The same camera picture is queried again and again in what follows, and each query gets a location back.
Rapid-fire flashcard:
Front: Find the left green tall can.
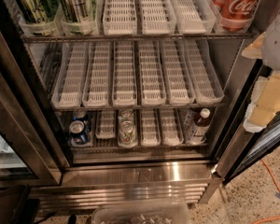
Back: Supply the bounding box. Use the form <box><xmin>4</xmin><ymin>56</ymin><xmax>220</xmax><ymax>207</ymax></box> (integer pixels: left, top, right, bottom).
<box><xmin>16</xmin><ymin>0</ymin><xmax>59</xmax><ymax>36</ymax></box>

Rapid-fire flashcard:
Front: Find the stainless steel fridge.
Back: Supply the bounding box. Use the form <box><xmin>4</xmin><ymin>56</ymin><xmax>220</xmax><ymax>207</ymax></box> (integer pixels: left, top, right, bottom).
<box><xmin>0</xmin><ymin>0</ymin><xmax>280</xmax><ymax>217</ymax></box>

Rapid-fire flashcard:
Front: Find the bottom wire shelf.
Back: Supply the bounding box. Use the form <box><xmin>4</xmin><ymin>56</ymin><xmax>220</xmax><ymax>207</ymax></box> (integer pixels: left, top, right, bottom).
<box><xmin>71</xmin><ymin>142</ymin><xmax>207</xmax><ymax>154</ymax></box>

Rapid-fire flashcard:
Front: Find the orange cable on floor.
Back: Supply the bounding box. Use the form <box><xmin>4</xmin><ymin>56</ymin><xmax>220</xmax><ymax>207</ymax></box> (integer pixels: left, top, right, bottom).
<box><xmin>251</xmin><ymin>159</ymin><xmax>280</xmax><ymax>224</ymax></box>

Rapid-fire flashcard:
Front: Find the open fridge door right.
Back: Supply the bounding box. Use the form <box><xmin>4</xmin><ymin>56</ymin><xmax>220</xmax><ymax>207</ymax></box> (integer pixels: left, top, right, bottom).
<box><xmin>213</xmin><ymin>60</ymin><xmax>280</xmax><ymax>185</ymax></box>

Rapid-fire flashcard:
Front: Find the right green tall can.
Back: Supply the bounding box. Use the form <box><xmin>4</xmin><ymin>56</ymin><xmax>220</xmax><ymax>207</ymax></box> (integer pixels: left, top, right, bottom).
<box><xmin>60</xmin><ymin>0</ymin><xmax>96</xmax><ymax>35</ymax></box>

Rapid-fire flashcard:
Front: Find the shelf empty tray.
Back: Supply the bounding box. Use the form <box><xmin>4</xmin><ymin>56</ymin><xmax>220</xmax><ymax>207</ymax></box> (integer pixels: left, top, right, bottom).
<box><xmin>140</xmin><ymin>109</ymin><xmax>161</xmax><ymax>147</ymax></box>
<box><xmin>95</xmin><ymin>110</ymin><xmax>116</xmax><ymax>139</ymax></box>
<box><xmin>160</xmin><ymin>109</ymin><xmax>184</xmax><ymax>147</ymax></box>

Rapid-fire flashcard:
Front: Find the shelf clear tray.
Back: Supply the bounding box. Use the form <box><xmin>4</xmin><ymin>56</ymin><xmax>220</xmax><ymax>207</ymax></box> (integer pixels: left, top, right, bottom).
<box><xmin>160</xmin><ymin>41</ymin><xmax>194</xmax><ymax>105</ymax></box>
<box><xmin>171</xmin><ymin>0</ymin><xmax>216</xmax><ymax>35</ymax></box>
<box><xmin>138</xmin><ymin>41</ymin><xmax>166</xmax><ymax>105</ymax></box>
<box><xmin>51</xmin><ymin>43</ymin><xmax>89</xmax><ymax>108</ymax></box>
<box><xmin>184</xmin><ymin>40</ymin><xmax>224</xmax><ymax>105</ymax></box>
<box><xmin>82</xmin><ymin>42</ymin><xmax>111</xmax><ymax>107</ymax></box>
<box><xmin>138</xmin><ymin>0</ymin><xmax>176</xmax><ymax>35</ymax></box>
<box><xmin>103</xmin><ymin>0</ymin><xmax>137</xmax><ymax>35</ymax></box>
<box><xmin>112</xmin><ymin>41</ymin><xmax>137</xmax><ymax>106</ymax></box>

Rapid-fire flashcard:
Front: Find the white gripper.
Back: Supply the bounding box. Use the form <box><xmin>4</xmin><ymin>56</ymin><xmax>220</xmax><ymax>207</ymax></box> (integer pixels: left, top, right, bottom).
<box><xmin>242</xmin><ymin>13</ymin><xmax>280</xmax><ymax>133</ymax></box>

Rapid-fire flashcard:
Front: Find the clear plastic bin on floor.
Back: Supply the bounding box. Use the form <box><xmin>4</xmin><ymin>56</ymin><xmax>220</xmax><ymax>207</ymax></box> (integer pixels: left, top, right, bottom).
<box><xmin>91</xmin><ymin>201</ymin><xmax>191</xmax><ymax>224</ymax></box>

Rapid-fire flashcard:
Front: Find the front blue pepsi can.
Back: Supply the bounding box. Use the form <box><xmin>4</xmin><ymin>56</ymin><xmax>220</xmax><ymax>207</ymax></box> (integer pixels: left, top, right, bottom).
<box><xmin>69</xmin><ymin>120</ymin><xmax>89</xmax><ymax>145</ymax></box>

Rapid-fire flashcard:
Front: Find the brown tea bottle white cap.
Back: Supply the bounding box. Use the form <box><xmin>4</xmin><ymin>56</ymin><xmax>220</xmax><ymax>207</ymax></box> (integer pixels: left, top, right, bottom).
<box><xmin>187</xmin><ymin>108</ymin><xmax>211</xmax><ymax>145</ymax></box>

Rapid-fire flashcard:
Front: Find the wire shelf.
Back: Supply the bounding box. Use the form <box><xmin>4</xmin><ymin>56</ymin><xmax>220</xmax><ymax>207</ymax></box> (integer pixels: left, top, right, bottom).
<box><xmin>53</xmin><ymin>103</ymin><xmax>226</xmax><ymax>112</ymax></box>
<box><xmin>71</xmin><ymin>142</ymin><xmax>207</xmax><ymax>154</ymax></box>
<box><xmin>21</xmin><ymin>33</ymin><xmax>256</xmax><ymax>43</ymax></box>

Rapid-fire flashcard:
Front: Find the adjacent fridge glass door left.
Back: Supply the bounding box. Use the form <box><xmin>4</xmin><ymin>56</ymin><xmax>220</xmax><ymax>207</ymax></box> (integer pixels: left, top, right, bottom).
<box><xmin>0</xmin><ymin>72</ymin><xmax>62</xmax><ymax>189</ymax></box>

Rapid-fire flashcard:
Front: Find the blue pepsi can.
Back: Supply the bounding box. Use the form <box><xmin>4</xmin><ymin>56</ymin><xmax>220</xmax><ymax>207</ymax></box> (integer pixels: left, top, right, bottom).
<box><xmin>69</xmin><ymin>120</ymin><xmax>89</xmax><ymax>145</ymax></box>
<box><xmin>73</xmin><ymin>110</ymin><xmax>91</xmax><ymax>128</ymax></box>

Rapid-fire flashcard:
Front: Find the top wire shelf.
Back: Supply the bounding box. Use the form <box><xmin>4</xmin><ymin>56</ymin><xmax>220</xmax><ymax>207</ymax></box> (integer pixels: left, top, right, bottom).
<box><xmin>21</xmin><ymin>33</ymin><xmax>256</xmax><ymax>43</ymax></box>

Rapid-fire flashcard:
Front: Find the green tall can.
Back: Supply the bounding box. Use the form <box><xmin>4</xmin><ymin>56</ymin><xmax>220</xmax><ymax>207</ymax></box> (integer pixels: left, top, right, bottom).
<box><xmin>60</xmin><ymin>0</ymin><xmax>96</xmax><ymax>35</ymax></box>
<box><xmin>16</xmin><ymin>0</ymin><xmax>59</xmax><ymax>36</ymax></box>

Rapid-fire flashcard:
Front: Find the rear blue pepsi can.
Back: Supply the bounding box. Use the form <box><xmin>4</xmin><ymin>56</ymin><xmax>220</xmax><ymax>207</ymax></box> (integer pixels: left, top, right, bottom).
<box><xmin>73</xmin><ymin>110</ymin><xmax>91</xmax><ymax>128</ymax></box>

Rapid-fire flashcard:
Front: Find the middle wire shelf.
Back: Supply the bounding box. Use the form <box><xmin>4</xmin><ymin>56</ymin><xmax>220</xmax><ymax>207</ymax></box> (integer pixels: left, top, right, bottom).
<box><xmin>53</xmin><ymin>103</ymin><xmax>226</xmax><ymax>112</ymax></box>

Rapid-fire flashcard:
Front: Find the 7up can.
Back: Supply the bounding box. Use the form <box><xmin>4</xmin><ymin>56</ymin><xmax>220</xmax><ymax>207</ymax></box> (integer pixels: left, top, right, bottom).
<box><xmin>119</xmin><ymin>119</ymin><xmax>136</xmax><ymax>147</ymax></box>
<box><xmin>119</xmin><ymin>109</ymin><xmax>134</xmax><ymax>122</ymax></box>

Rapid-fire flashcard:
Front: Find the front red coca-cola can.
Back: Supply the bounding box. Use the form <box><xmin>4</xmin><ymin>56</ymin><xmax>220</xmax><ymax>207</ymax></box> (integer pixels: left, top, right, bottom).
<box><xmin>221</xmin><ymin>0</ymin><xmax>258</xmax><ymax>32</ymax></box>

